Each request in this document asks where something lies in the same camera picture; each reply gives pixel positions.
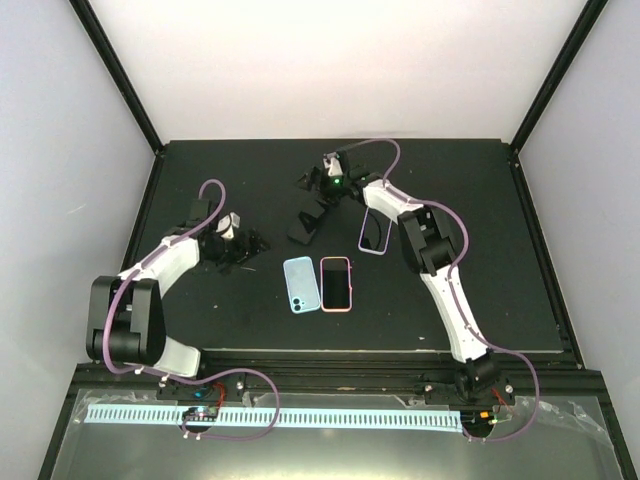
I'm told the black phone case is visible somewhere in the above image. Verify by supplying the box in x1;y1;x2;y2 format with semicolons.
286;198;328;245

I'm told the pink-edged phone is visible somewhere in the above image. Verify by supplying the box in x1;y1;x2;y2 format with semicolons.
322;258;352;310

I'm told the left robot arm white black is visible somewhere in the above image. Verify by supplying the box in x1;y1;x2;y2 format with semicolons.
86;199;269;399

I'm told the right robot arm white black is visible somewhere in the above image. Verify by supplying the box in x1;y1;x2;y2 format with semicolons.
296;167;500;403

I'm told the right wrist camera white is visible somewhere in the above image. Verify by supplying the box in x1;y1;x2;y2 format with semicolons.
322;151;349;178

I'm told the black front aluminium rail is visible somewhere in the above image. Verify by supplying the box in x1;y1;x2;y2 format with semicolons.
69;350;607;408

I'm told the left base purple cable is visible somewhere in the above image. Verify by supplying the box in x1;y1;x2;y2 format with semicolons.
180;368;281;442

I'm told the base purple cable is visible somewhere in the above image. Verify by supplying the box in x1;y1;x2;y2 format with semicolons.
462;379;542;445
180;368;281;442

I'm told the white slotted cable duct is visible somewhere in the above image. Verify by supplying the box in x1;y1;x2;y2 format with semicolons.
84;404;463;433

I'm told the left black frame post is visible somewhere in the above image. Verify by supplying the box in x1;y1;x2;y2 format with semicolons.
69;0;163;154

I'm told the black frame post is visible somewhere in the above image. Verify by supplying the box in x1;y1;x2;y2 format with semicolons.
508;0;611;151
69;0;163;154

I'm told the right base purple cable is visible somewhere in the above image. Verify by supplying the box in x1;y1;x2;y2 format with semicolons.
462;379;542;445

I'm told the right black frame post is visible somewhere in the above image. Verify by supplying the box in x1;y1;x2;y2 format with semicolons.
508;0;611;151

